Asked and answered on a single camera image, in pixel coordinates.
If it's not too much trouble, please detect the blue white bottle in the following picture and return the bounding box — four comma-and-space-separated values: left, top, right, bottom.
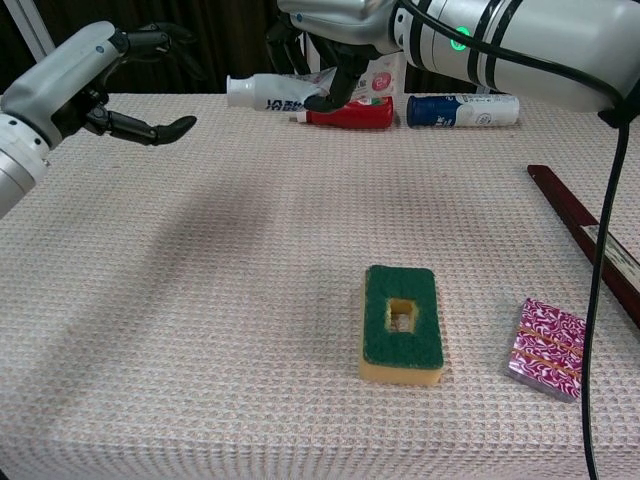
405, 93, 521, 129

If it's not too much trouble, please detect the green yellow sponge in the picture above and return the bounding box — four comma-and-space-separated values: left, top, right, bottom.
358, 264, 446, 387

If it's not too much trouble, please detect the white toothpaste tube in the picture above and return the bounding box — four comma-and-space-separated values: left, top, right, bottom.
225, 49, 405, 112

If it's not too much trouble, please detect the pink patterned card box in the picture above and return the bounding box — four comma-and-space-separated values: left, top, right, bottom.
504, 297, 587, 404

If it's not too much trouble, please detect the dark red wooden stick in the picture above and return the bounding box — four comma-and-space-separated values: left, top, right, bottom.
527, 164, 640, 329

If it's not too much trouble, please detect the dark pleated screen panel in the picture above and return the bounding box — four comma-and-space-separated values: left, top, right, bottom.
0, 0, 32, 96
402, 67, 484, 96
29, 0, 282, 95

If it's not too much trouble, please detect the beige woven tablecloth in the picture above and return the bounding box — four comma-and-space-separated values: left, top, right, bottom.
0, 92, 640, 480

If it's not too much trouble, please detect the white screen frame post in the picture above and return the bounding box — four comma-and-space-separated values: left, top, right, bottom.
304, 35, 322, 76
9, 0, 56, 54

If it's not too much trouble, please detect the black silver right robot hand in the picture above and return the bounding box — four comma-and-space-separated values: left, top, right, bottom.
264, 0, 401, 114

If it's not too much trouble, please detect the red ketchup bottle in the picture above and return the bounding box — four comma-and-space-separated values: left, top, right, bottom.
289, 95, 396, 131

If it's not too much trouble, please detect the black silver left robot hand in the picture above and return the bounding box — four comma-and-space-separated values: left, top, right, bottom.
0, 22, 206, 149

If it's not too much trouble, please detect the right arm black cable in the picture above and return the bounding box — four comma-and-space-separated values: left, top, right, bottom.
397, 0, 632, 480

